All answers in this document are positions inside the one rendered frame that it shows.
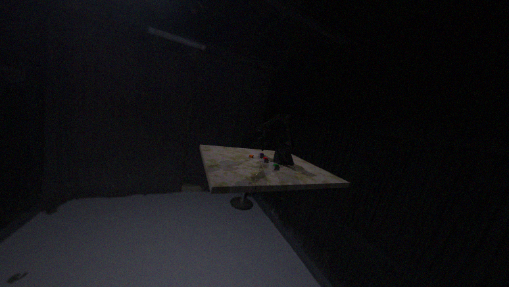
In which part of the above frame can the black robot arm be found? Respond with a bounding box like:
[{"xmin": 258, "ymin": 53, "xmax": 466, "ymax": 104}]
[{"xmin": 256, "ymin": 114, "xmax": 295, "ymax": 156}]

